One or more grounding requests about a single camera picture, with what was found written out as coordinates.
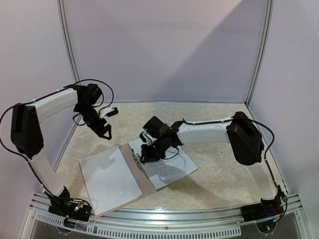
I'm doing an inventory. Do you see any brown paper folder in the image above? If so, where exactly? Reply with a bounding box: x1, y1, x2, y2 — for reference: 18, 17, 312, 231
93, 143, 165, 218

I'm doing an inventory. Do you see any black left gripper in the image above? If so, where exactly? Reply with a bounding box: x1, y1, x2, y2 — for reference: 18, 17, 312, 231
75, 102, 112, 139

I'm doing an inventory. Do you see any aluminium front rail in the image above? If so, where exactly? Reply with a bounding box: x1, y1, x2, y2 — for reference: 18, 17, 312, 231
29, 193, 302, 225

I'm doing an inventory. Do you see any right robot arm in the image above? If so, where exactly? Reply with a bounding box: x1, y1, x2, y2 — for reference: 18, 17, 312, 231
140, 112, 288, 217

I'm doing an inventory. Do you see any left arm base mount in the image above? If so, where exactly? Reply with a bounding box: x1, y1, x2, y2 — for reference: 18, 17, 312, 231
48, 197, 92, 222

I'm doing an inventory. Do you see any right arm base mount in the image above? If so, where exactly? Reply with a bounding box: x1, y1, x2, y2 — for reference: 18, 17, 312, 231
240, 199, 285, 222

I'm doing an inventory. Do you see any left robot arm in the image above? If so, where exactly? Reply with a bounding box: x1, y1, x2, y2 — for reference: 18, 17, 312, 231
0, 79, 112, 216

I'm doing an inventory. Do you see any perforated white cable tray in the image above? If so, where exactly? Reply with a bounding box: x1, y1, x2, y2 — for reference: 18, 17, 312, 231
29, 212, 242, 239

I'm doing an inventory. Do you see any metal folder clip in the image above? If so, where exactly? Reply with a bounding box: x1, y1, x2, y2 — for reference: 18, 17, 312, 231
131, 148, 142, 167

